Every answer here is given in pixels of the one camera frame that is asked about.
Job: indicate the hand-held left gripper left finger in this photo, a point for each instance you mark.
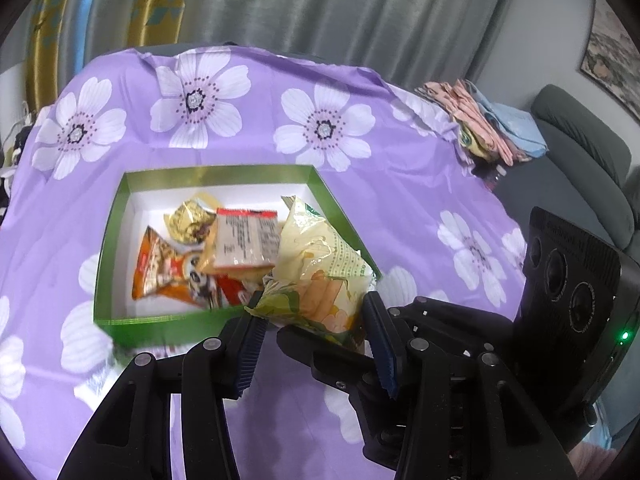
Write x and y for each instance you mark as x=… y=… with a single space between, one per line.
x=247 y=357

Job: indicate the orange panda snack packet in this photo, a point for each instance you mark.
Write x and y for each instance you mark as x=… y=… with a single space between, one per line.
x=160 y=270

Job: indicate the tan biscuit packet white label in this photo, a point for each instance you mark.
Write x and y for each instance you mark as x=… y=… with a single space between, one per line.
x=245 y=240

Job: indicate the wide grey curtain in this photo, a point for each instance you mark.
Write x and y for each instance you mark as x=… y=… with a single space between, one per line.
x=350 y=5

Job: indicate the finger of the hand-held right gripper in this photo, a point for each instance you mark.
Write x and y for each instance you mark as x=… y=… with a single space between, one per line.
x=320 y=360
x=450 y=322

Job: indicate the red snack packet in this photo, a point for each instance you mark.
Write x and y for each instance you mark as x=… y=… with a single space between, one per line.
x=232 y=291

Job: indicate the gold snack packet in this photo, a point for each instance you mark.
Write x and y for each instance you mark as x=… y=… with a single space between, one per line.
x=187 y=221

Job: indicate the yellow deer print curtain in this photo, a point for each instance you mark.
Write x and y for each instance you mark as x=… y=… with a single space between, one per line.
x=160 y=5
x=47 y=35

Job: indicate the framed wall painting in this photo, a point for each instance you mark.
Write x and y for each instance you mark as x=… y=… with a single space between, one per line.
x=610 y=55

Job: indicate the narrow grey curtain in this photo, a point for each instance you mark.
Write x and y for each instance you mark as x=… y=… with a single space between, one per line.
x=95 y=10

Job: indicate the purple floral cloth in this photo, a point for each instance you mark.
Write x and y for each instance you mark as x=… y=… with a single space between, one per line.
x=400 y=200

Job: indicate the person's right forearm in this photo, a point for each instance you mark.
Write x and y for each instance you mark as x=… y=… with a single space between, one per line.
x=600 y=460

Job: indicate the yellow green snack packet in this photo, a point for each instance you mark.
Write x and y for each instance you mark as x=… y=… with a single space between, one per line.
x=310 y=250

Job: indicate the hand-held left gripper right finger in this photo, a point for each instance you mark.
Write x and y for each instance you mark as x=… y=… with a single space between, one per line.
x=382 y=347

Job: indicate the green cardboard box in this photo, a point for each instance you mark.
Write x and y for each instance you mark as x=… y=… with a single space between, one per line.
x=150 y=210

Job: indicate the grey sofa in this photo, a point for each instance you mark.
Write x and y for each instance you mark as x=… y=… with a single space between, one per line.
x=575 y=125

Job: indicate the pile of folded clothes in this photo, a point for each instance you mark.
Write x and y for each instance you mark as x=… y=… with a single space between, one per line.
x=485 y=120

